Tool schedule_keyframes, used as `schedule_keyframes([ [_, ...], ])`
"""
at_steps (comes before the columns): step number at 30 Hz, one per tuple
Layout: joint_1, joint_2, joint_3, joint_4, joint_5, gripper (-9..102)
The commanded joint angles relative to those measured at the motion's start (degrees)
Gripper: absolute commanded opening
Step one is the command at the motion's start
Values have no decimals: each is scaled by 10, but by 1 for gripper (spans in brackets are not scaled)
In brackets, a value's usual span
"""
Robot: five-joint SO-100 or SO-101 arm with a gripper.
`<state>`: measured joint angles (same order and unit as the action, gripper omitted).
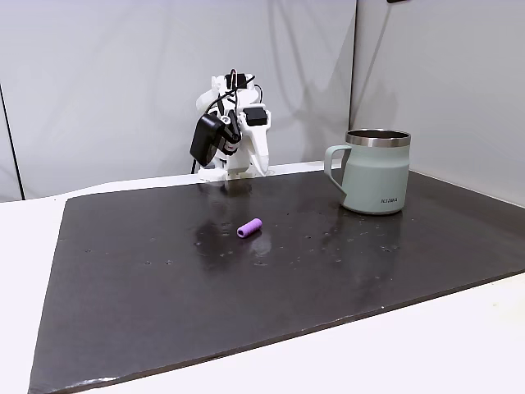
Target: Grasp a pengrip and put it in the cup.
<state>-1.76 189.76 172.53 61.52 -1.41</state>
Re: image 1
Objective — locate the purple pen grip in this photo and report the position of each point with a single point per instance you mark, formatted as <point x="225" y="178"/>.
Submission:
<point x="249" y="228"/>

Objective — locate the pale green steel-rimmed mug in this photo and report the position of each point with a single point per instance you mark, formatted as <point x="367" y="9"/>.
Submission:
<point x="375" y="180"/>

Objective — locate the black table mat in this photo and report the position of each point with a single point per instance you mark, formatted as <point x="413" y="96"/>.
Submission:
<point x="254" y="295"/>

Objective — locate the black object at ceiling edge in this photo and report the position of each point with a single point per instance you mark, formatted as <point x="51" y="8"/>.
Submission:
<point x="398" y="1"/>

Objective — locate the black thin pole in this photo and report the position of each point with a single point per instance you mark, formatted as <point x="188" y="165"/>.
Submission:
<point x="10" y="139"/>

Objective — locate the black camera box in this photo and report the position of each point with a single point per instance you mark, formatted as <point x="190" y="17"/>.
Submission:
<point x="205" y="139"/>

